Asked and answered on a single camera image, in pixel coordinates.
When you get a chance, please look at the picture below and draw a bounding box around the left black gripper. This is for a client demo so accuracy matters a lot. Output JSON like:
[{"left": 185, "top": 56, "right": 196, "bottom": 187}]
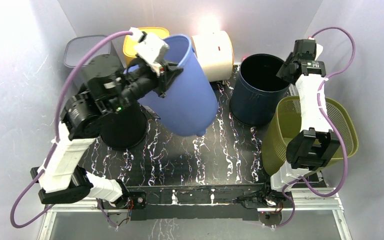
[{"left": 110, "top": 59, "right": 184, "bottom": 115}]

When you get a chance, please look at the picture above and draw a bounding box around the blue plastic bin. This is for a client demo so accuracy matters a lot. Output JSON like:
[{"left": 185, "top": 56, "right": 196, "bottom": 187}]
[{"left": 130, "top": 34, "right": 218, "bottom": 137}]

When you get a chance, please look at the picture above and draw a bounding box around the orange mesh waste basket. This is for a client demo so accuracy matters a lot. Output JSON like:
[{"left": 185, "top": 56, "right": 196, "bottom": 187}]
[{"left": 122, "top": 26, "right": 170, "bottom": 65}]

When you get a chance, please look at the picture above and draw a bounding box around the dark navy bin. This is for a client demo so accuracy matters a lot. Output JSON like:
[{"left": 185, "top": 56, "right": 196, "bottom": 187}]
[{"left": 229, "top": 53, "right": 290, "bottom": 127}]

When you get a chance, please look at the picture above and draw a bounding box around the olive green mesh basket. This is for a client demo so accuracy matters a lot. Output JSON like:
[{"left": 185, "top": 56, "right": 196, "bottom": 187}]
[{"left": 261, "top": 96, "right": 359, "bottom": 176}]

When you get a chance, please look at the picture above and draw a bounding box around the grey mesh waste basket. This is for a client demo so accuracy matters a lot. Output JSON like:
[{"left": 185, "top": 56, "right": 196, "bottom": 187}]
[{"left": 63, "top": 35, "right": 117, "bottom": 87}]

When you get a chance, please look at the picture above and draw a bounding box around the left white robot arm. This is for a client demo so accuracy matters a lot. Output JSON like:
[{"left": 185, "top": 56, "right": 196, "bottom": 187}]
[{"left": 31, "top": 54, "right": 184, "bottom": 208}]

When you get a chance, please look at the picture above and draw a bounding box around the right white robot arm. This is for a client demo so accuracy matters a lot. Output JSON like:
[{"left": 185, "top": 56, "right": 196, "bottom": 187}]
[{"left": 261, "top": 38, "right": 340, "bottom": 207}]

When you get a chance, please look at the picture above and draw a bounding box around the white curved plastic object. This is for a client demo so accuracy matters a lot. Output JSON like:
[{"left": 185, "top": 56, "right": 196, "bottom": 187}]
[{"left": 191, "top": 30, "right": 234, "bottom": 82}]

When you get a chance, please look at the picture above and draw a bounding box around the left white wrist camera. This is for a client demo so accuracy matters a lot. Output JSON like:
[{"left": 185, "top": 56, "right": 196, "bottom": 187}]
[{"left": 130, "top": 27, "right": 170, "bottom": 76}]

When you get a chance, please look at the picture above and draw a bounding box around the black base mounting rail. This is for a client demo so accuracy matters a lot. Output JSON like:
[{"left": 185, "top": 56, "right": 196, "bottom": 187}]
[{"left": 100, "top": 183, "right": 277, "bottom": 221}]

